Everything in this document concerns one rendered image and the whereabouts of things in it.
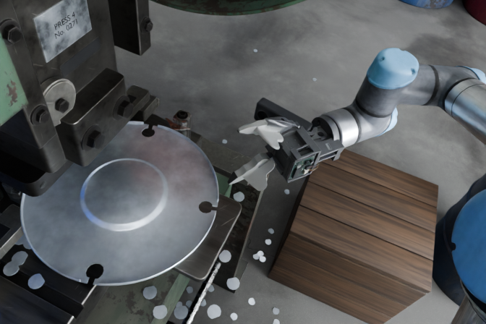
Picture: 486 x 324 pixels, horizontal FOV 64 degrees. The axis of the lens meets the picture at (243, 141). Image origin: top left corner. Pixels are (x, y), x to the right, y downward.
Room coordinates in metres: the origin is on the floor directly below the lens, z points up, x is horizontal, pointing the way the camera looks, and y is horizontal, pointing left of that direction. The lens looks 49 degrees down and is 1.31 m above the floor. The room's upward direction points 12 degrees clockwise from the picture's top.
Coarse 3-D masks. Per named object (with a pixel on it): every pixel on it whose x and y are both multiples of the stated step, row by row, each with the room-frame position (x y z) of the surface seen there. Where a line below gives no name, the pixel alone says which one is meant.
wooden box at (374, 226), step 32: (352, 160) 0.85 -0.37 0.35; (320, 192) 0.70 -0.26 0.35; (352, 192) 0.72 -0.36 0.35; (384, 192) 0.75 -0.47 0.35; (416, 192) 0.77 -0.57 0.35; (288, 224) 0.69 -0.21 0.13; (320, 224) 0.59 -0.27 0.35; (352, 224) 0.61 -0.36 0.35; (384, 224) 0.63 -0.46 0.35; (416, 224) 0.66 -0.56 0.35; (288, 256) 0.54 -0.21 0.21; (320, 256) 0.52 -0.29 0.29; (352, 256) 0.51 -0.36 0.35; (384, 256) 0.53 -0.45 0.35; (416, 256) 0.55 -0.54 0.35; (320, 288) 0.51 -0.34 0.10; (352, 288) 0.49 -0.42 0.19; (384, 288) 0.48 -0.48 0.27; (416, 288) 0.46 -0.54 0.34; (384, 320) 0.46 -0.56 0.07
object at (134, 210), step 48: (144, 144) 0.41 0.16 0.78; (192, 144) 0.43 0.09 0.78; (48, 192) 0.28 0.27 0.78; (96, 192) 0.29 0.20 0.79; (144, 192) 0.31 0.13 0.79; (192, 192) 0.33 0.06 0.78; (48, 240) 0.21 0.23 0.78; (96, 240) 0.22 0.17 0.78; (144, 240) 0.24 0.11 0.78; (192, 240) 0.25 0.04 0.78
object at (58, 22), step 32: (32, 0) 0.29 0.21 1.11; (64, 0) 0.32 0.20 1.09; (96, 0) 0.37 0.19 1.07; (32, 32) 0.28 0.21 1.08; (64, 32) 0.31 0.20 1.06; (96, 32) 0.36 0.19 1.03; (64, 64) 0.30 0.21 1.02; (96, 64) 0.35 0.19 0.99; (64, 96) 0.28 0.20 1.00; (96, 96) 0.31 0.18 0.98; (64, 128) 0.27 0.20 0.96; (96, 128) 0.29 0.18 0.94; (32, 160) 0.25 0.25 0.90; (64, 160) 0.27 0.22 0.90
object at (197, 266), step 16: (208, 208) 0.31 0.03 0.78; (224, 208) 0.32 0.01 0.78; (240, 208) 0.32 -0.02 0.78; (224, 224) 0.29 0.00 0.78; (208, 240) 0.26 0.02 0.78; (224, 240) 0.26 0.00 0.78; (192, 256) 0.23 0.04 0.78; (208, 256) 0.23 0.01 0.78; (192, 272) 0.21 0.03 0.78; (208, 272) 0.21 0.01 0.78
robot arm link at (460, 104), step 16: (448, 80) 0.58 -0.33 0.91; (464, 80) 0.57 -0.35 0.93; (480, 80) 0.60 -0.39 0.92; (432, 96) 0.56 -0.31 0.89; (448, 96) 0.55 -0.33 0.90; (464, 96) 0.53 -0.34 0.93; (480, 96) 0.52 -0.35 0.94; (448, 112) 0.54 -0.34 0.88; (464, 112) 0.50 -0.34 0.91; (480, 112) 0.48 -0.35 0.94; (480, 128) 0.46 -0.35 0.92
